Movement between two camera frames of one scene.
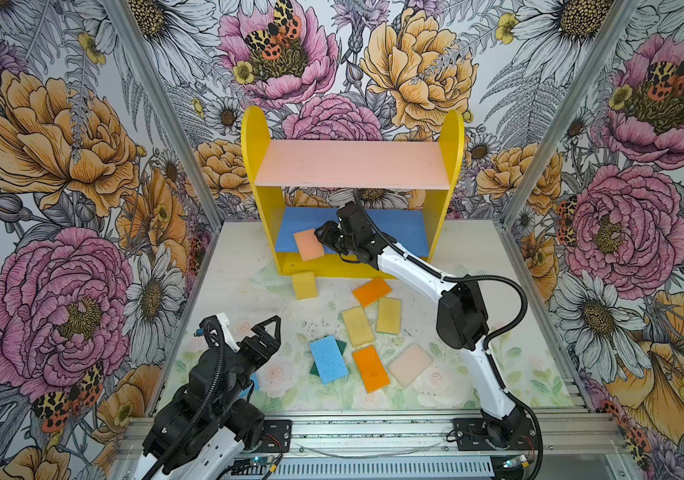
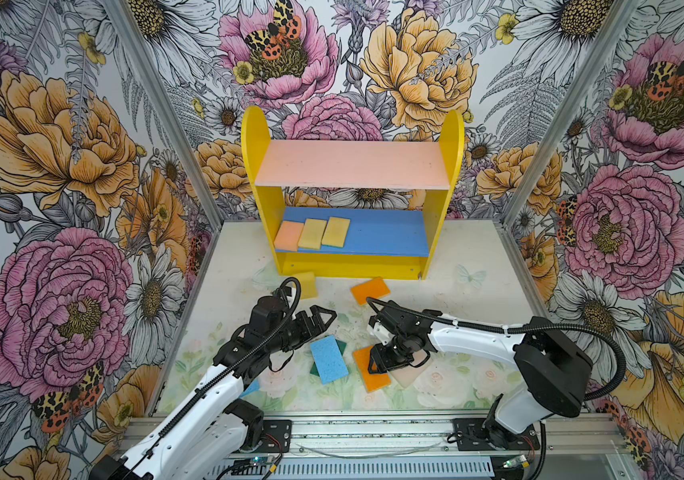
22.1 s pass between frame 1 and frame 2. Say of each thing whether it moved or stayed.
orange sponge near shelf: stayed
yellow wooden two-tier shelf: stayed
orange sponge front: stayed
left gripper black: moved
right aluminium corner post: stayed
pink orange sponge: moved
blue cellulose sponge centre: stayed
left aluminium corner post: stayed
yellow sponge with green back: moved
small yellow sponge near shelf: stayed
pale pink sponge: stayed
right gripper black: moved
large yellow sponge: moved
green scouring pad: stayed
